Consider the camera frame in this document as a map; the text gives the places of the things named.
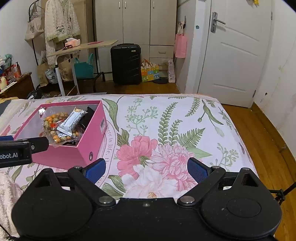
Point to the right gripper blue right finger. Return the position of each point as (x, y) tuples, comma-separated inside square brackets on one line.
[(198, 170)]

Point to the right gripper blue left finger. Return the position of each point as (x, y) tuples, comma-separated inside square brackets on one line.
[(95, 170)]

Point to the white snack bar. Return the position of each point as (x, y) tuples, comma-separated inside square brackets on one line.
[(71, 121)]

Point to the black snack packet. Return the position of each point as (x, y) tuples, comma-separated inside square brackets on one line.
[(85, 120)]

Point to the floral bed sheet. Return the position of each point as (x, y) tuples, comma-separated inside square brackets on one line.
[(150, 138)]

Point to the wooden nightstand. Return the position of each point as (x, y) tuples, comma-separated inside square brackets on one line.
[(21, 88)]

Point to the brown paper bag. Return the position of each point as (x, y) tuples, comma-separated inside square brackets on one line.
[(41, 69)]

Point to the teal tote bag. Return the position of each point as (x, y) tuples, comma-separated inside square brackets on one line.
[(84, 70)]

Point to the colourful gift bag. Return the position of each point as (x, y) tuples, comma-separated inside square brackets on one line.
[(149, 71)]

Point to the black suitcase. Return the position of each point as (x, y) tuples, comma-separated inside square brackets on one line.
[(125, 64)]

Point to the white door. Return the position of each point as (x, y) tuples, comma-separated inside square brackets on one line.
[(236, 50)]

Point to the pink hanging gift bag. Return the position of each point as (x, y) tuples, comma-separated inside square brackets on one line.
[(180, 41)]

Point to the cream knitted cardigan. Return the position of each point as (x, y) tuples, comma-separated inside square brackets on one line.
[(60, 24)]

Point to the white wardrobe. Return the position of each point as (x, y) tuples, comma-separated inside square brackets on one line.
[(150, 24)]

